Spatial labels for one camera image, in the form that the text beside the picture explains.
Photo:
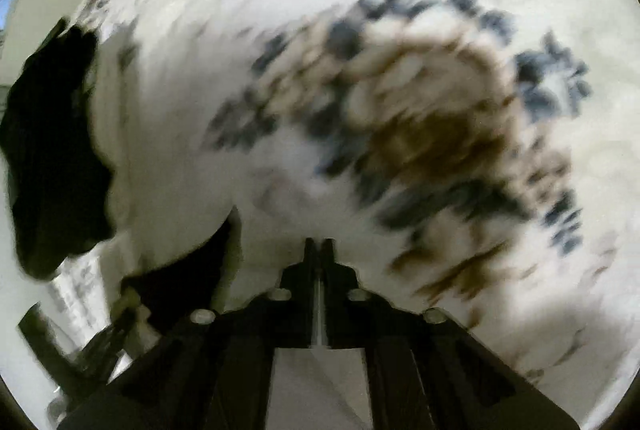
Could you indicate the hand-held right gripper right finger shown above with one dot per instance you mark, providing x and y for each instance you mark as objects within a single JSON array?
[{"x": 327, "y": 272}]

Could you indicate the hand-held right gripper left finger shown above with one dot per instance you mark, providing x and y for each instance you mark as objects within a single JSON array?
[{"x": 310, "y": 272}]

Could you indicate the floral printed bed sheet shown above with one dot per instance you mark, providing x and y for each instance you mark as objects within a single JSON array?
[{"x": 210, "y": 140}]

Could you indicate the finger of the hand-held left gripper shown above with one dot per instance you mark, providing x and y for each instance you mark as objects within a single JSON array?
[{"x": 112, "y": 335}]

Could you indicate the black garment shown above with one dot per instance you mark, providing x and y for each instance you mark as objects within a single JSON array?
[{"x": 50, "y": 135}]

